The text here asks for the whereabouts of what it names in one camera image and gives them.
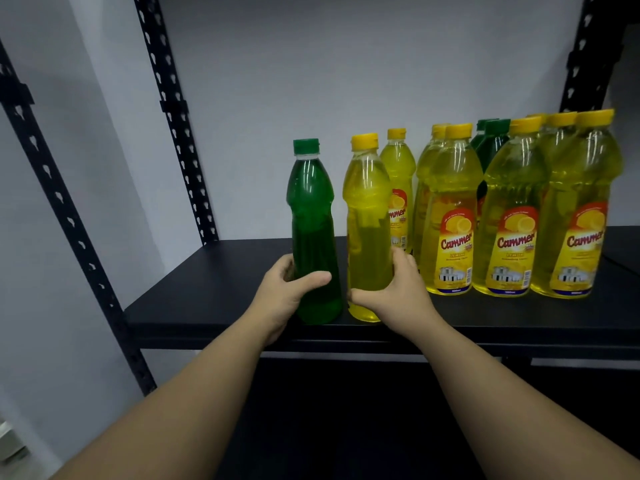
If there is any person's left forearm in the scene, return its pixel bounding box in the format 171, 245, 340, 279
49, 317, 276, 480

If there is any person's left hand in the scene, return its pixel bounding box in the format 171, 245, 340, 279
245, 253, 333, 345

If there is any person's right forearm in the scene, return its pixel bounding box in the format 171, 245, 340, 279
409, 319, 640, 480

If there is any person's right hand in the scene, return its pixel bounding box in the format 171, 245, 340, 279
349, 247, 443, 343

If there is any black metal shelving rack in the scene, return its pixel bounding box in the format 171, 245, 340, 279
0, 0, 640, 480
599, 0, 640, 275

